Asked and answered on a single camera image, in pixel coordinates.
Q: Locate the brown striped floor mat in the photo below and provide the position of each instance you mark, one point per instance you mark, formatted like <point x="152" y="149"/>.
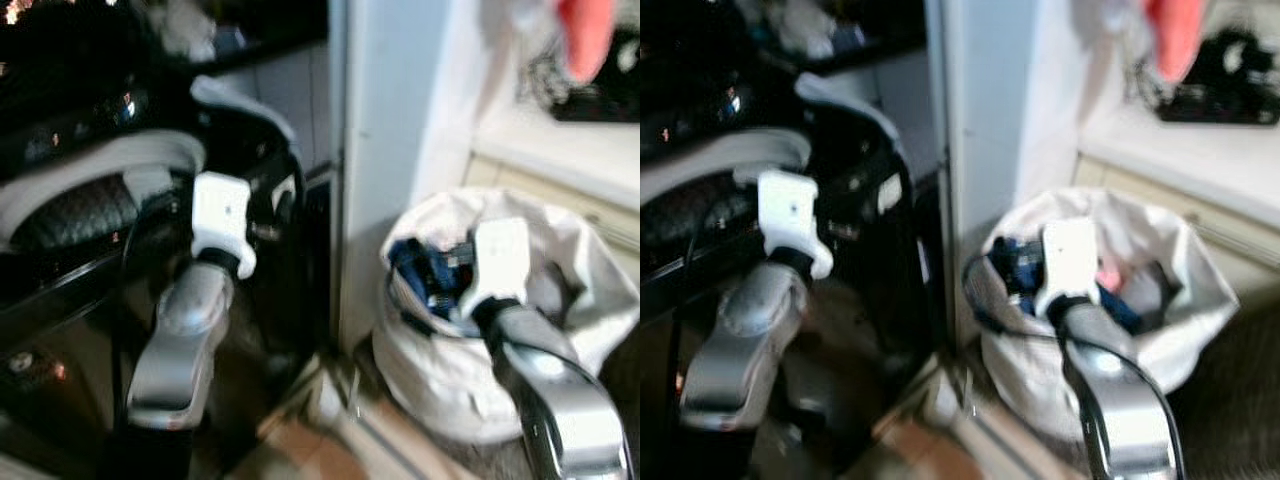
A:
<point x="950" y="445"/>
<point x="340" y="445"/>

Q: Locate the white counter cabinet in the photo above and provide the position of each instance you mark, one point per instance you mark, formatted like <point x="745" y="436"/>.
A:
<point x="1190" y="175"/>
<point x="570" y="165"/>

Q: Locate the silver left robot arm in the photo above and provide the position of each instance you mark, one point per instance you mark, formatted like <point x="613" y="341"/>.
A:
<point x="740" y="340"/>
<point x="180" y="340"/>

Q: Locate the dark blue garment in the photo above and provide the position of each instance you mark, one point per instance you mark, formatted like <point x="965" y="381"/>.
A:
<point x="1000" y="262"/>
<point x="412" y="268"/>

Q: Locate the pale clothes pile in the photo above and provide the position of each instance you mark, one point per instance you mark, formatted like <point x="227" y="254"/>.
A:
<point x="190" y="25"/>
<point x="805" y="25"/>

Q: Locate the red hanging cloth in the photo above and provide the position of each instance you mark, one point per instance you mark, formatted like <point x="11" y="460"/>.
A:
<point x="1176" y="35"/>
<point x="586" y="35"/>

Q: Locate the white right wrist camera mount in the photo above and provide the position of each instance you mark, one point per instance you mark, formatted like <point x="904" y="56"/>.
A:
<point x="1068" y="255"/>
<point x="500" y="255"/>

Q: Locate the white fabric laundry basket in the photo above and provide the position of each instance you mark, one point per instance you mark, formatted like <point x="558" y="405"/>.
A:
<point x="1180" y="320"/>
<point x="430" y="370"/>

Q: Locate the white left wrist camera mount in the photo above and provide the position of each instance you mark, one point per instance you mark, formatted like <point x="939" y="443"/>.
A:
<point x="790" y="205"/>
<point x="220" y="205"/>

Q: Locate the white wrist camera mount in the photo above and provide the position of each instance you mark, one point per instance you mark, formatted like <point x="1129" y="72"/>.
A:
<point x="1068" y="255"/>
<point x="790" y="205"/>
<point x="220" y="205"/>
<point x="500" y="255"/>

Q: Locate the white hanging cloth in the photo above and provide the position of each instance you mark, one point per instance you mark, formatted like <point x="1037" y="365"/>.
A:
<point x="1115" y="15"/>

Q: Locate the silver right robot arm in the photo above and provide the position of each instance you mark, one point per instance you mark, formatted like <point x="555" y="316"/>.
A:
<point x="1125" y="400"/>
<point x="560" y="390"/>

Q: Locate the black washer lid grey rim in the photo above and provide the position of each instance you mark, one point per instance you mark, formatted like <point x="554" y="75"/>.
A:
<point x="250" y="105"/>
<point x="850" y="105"/>

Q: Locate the pink garment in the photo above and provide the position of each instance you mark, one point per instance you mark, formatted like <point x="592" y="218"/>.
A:
<point x="1108" y="274"/>

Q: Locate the grey garment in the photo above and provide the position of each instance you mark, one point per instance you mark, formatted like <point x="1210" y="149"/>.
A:
<point x="548" y="285"/>
<point x="1145" y="290"/>

